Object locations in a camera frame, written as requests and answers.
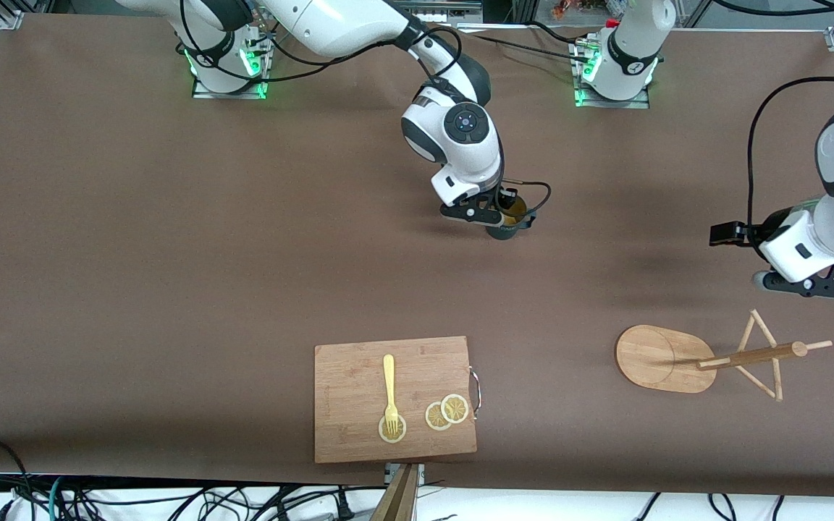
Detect teal cup with yellow inside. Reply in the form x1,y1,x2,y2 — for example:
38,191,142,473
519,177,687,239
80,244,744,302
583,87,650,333
486,199,535,242

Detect black cable on table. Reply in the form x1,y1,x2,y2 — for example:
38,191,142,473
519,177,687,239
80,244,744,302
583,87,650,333
460,20,591,59

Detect colourful clutter behind table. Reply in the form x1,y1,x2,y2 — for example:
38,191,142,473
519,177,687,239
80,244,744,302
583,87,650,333
551,0,631,21

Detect dark equipment box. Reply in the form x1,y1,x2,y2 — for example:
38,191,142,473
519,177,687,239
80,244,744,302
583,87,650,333
388,0,484,22

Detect wooden cutting board, metal handle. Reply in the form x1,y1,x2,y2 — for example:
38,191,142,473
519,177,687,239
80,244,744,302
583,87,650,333
314,336,482,464

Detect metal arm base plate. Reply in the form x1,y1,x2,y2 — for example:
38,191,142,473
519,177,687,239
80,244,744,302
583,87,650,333
573,85,652,110
191,78,270,101

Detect metal bracket at table edge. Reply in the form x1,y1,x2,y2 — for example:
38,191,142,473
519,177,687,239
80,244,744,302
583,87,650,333
384,463,426,487

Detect lemon slice under fork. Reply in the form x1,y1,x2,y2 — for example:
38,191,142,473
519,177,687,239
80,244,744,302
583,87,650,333
378,414,408,444

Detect brown wooden post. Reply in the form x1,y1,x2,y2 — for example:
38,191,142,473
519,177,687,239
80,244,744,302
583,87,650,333
369,463,420,521

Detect wooden cup rack with pegs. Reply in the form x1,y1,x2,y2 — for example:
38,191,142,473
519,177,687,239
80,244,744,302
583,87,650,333
615,310,833,403

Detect yellow plastic fork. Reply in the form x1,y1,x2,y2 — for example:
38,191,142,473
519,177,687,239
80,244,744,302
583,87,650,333
383,354,401,439

